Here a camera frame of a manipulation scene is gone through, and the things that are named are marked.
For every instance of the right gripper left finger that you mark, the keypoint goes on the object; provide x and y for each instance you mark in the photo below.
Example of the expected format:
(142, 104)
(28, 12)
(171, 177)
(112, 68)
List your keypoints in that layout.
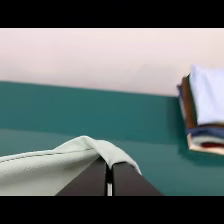
(89, 182)

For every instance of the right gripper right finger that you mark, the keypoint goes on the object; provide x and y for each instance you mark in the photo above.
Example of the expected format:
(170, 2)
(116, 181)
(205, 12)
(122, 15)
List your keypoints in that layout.
(131, 183)

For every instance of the pale green garment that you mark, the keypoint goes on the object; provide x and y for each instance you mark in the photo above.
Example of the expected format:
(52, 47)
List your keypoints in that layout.
(40, 170)

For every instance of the cream garment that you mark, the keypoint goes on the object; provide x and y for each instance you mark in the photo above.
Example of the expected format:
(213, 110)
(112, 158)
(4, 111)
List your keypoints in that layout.
(203, 146)

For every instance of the red garment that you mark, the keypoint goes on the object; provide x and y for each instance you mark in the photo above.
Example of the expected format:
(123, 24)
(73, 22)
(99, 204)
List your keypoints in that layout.
(213, 144)

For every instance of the dark blue garment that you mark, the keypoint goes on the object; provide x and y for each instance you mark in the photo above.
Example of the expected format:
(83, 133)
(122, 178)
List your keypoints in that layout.
(206, 132)

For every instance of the light blue garment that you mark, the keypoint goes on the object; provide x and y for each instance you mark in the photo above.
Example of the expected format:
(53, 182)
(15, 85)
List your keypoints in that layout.
(208, 96)

